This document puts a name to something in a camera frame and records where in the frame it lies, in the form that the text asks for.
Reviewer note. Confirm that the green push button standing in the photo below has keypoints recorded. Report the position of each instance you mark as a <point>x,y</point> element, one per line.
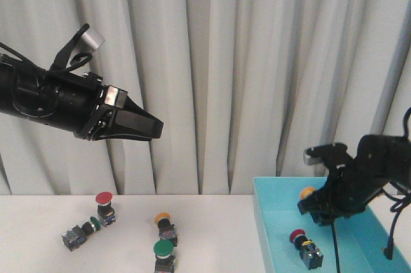
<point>164,257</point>

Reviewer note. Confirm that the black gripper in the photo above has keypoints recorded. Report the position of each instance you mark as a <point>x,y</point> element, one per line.
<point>93,111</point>
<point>351,184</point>

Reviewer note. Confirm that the red push button switch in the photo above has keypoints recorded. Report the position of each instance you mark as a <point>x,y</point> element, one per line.
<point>309,253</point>

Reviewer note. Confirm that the white pleated curtain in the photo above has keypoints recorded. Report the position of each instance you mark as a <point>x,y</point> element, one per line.
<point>242,87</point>

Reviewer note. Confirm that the green push button lying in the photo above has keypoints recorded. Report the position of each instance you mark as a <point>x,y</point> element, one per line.
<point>78,235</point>

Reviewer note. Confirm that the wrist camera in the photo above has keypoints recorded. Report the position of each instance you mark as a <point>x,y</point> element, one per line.
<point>316,154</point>
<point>78,50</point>

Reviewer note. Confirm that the yellow push button lying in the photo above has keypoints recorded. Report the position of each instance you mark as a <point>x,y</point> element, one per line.
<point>166,229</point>

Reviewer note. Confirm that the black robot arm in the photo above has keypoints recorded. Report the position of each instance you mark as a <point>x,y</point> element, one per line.
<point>394,151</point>
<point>25,92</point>

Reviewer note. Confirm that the yellow push button switch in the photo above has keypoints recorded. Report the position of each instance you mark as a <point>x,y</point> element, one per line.
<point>306,192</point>

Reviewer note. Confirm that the red push button standing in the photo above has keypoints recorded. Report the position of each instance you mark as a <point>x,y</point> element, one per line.
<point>106,212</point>

